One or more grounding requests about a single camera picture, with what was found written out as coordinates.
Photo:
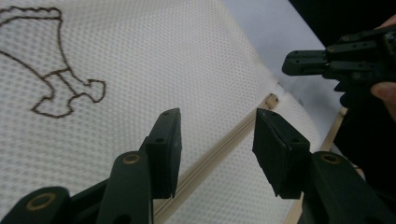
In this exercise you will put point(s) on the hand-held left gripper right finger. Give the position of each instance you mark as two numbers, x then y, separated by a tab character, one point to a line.
280	155

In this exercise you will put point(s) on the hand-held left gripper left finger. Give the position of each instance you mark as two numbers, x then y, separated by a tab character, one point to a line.
165	155

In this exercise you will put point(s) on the white mesh zippered bag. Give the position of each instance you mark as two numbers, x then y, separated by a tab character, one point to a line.
140	62

